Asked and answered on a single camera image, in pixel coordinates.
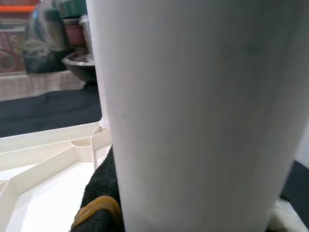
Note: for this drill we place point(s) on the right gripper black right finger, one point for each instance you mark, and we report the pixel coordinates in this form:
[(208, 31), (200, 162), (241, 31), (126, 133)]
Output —
[(287, 212)]

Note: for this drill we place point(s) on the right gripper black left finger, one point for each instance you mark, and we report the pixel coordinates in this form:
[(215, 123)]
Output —
[(101, 186)]

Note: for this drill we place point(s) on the white plastic children table top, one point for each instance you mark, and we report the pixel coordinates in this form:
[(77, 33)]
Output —
[(48, 193)]

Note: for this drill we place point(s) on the yellow rubber band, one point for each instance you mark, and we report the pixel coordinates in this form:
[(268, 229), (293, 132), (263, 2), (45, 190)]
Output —
[(96, 203)]

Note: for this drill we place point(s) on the black tablecloth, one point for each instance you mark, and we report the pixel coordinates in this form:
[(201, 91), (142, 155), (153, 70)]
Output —
[(48, 111)]

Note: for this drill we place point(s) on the black wok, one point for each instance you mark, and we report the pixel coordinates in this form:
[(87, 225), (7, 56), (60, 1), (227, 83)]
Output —
[(82, 70)]

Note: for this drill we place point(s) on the beige cloth covered stand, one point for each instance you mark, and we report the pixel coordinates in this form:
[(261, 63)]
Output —
[(36, 84)]

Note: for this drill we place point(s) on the clear plastic storage box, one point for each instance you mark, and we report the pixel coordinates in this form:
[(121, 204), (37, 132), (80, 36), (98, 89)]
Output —
[(86, 33)]

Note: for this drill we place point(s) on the clear box with red label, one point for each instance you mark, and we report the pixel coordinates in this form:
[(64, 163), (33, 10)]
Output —
[(12, 55)]

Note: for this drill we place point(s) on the dark green lid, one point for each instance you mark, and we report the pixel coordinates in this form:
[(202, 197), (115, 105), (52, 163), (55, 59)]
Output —
[(72, 8)]

